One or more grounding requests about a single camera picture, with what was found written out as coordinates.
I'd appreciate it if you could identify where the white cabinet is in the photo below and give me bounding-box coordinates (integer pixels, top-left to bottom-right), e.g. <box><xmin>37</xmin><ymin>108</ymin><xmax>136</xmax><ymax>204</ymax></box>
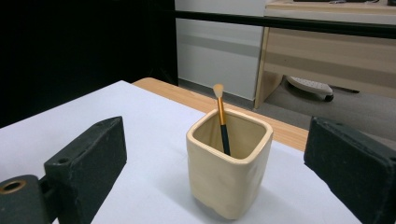
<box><xmin>174</xmin><ymin>0</ymin><xmax>266</xmax><ymax>101</ymax></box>

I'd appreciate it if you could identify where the black curtain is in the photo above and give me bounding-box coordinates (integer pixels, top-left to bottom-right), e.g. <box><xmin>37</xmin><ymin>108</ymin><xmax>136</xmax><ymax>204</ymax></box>
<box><xmin>0</xmin><ymin>0</ymin><xmax>179</xmax><ymax>129</ymax></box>

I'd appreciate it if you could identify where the black gold makeup brush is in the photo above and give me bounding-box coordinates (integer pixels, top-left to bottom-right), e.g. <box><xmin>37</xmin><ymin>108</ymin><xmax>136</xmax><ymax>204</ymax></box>
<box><xmin>212</xmin><ymin>83</ymin><xmax>232</xmax><ymax>157</ymax></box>

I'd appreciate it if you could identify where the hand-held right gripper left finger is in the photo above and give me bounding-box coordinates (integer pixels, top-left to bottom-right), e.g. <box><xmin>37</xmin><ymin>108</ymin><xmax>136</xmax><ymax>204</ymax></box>
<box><xmin>43</xmin><ymin>116</ymin><xmax>128</xmax><ymax>224</ymax></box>

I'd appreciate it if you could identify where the cream ceramic square cup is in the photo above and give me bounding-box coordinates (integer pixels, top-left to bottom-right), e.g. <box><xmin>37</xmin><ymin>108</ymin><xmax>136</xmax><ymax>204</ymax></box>
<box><xmin>186</xmin><ymin>107</ymin><xmax>275</xmax><ymax>220</ymax></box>

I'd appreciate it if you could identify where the white table cover sheet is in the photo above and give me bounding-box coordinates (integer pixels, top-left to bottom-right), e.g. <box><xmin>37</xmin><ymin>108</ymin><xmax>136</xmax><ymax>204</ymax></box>
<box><xmin>0</xmin><ymin>79</ymin><xmax>363</xmax><ymax>224</ymax></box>

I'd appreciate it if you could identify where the light wooden desk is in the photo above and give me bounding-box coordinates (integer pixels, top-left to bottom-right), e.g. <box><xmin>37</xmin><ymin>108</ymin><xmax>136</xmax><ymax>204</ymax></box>
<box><xmin>253</xmin><ymin>0</ymin><xmax>396</xmax><ymax>110</ymax></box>

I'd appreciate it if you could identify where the black horizontal frame bar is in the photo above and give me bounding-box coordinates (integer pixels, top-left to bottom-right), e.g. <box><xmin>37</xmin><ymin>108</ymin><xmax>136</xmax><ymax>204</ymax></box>
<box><xmin>173</xmin><ymin>9</ymin><xmax>396</xmax><ymax>40</ymax></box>

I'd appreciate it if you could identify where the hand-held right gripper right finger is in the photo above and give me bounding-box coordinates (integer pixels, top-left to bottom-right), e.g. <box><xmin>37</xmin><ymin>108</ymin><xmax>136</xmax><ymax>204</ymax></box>
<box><xmin>303</xmin><ymin>116</ymin><xmax>396</xmax><ymax>224</ymax></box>

